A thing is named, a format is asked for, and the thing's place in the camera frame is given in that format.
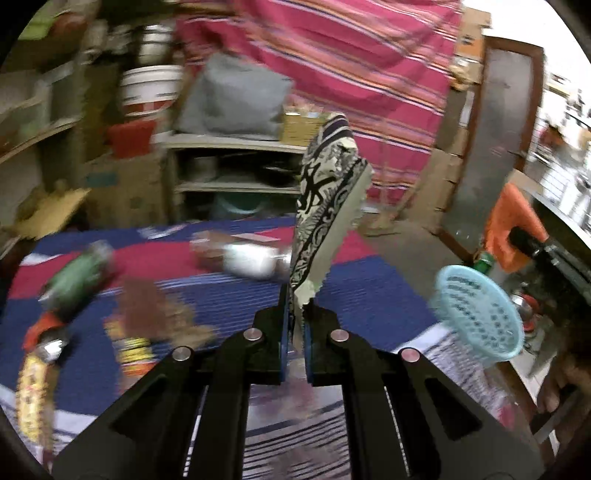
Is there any orange white cloth rag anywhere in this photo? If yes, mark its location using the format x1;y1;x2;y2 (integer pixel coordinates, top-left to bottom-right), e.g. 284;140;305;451
484;183;549;273

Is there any brown paper bag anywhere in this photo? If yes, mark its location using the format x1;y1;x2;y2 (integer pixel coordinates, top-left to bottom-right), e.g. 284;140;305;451
115;278;216;350

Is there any yellow red snack packet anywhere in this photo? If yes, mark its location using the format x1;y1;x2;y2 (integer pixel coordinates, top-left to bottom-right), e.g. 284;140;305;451
15;353;59;469

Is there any red snack wrapper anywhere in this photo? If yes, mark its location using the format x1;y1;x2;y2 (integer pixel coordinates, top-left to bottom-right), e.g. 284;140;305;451
22;312;72;365

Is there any black white patterned packet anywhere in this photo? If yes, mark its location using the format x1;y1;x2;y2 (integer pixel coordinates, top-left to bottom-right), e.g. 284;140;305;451
287;113;373;353

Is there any person right hand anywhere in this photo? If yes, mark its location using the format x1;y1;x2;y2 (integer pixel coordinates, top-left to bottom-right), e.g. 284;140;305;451
537;352;590;448

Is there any light blue plastic basket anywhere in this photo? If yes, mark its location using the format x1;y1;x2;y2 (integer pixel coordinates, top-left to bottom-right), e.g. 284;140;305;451
429;265;525;367

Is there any striped blue red tablecloth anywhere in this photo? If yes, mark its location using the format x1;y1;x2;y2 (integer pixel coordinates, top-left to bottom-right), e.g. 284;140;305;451
1;224;512;479

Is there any brown framed door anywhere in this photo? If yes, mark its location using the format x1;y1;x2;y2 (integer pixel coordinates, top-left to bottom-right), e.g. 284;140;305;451
438;36;544;263

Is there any white label spice jar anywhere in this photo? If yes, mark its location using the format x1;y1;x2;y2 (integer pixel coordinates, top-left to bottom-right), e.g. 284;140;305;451
189;230;291;283

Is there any green label spice jar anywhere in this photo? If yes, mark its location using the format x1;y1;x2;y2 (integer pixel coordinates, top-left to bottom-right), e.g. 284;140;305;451
38;240;115;319

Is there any cardboard box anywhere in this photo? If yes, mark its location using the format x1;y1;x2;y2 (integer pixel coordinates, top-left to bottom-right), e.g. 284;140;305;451
81;152;168;229

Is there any grey low shelf unit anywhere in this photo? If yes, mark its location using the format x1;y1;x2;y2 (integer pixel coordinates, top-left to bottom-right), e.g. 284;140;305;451
162;133;304;221

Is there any yellow egg carton tray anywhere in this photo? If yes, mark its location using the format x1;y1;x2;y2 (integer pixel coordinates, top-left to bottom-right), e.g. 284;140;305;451
12;188;90;240

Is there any pink striped hanging cloth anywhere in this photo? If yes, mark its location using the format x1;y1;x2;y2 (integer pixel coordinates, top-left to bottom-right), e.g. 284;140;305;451
176;1;462;205

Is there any red plastic basket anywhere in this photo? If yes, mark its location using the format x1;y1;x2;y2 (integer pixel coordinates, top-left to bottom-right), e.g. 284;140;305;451
106;119;156;159

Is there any yellow utensil holder box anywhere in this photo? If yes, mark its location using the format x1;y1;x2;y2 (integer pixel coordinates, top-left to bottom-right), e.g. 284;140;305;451
280;109;328;147

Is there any grey cloth cover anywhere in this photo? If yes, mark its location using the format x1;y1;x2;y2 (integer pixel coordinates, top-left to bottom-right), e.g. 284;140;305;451
175;52;294;141

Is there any white plastic bucket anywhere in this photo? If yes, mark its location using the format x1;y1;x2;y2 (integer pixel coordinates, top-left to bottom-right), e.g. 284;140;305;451
119;65;184;116

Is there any steel pot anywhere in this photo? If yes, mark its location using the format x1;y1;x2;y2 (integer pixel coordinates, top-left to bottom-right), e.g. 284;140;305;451
136;23;174;66

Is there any green plastic tray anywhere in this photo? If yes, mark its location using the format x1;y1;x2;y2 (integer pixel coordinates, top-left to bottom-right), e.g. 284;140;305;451
18;0;59;41

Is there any grey wall shelf unit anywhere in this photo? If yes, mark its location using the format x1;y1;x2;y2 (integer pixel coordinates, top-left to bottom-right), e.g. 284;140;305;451
1;1;100;226

